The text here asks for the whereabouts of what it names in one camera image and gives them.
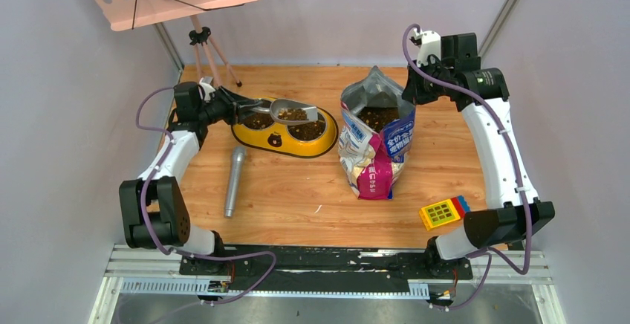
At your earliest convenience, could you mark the yellow double pet bowl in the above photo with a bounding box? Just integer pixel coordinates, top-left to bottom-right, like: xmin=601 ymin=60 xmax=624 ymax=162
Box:
xmin=231 ymin=108 xmax=339 ymax=158

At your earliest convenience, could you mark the silver metal scoop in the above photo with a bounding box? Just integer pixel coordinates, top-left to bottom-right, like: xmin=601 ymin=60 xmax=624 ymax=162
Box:
xmin=253 ymin=99 xmax=319 ymax=126

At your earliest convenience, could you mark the cat food bag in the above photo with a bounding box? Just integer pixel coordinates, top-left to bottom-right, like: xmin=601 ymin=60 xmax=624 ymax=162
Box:
xmin=338 ymin=66 xmax=415 ymax=200

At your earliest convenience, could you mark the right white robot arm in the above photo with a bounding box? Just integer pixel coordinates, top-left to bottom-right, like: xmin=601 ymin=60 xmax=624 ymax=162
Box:
xmin=403 ymin=25 xmax=556 ymax=278

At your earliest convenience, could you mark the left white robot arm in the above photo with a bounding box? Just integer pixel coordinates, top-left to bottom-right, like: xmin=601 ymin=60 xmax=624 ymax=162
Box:
xmin=119 ymin=82 xmax=263 ymax=274

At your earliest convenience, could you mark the silver toy microphone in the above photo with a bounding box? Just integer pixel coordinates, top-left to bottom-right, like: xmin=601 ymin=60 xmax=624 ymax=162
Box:
xmin=224 ymin=146 xmax=247 ymax=218

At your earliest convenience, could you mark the yellow toy block calculator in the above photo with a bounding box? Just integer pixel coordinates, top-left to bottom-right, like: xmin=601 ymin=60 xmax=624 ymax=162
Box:
xmin=418 ymin=195 xmax=470 ymax=231

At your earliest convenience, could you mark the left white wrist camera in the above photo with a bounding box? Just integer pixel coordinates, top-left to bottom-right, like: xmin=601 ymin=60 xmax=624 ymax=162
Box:
xmin=199 ymin=76 xmax=216 ymax=101

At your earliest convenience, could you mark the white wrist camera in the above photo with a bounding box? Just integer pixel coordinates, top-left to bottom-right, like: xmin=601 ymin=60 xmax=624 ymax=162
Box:
xmin=199 ymin=76 xmax=216 ymax=101
xmin=412 ymin=29 xmax=441 ymax=68

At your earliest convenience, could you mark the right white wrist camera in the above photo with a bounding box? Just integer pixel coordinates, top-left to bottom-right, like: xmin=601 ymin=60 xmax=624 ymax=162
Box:
xmin=412 ymin=29 xmax=441 ymax=68

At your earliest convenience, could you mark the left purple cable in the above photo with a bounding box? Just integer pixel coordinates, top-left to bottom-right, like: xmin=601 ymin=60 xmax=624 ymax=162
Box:
xmin=135 ymin=86 xmax=278 ymax=305

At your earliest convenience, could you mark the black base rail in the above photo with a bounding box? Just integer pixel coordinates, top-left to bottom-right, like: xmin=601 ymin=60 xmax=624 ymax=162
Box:
xmin=179 ymin=244 xmax=473 ymax=288

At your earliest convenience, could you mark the grey slotted cable duct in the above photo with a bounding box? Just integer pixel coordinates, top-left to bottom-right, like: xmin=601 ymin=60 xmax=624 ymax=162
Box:
xmin=120 ymin=273 xmax=430 ymax=299

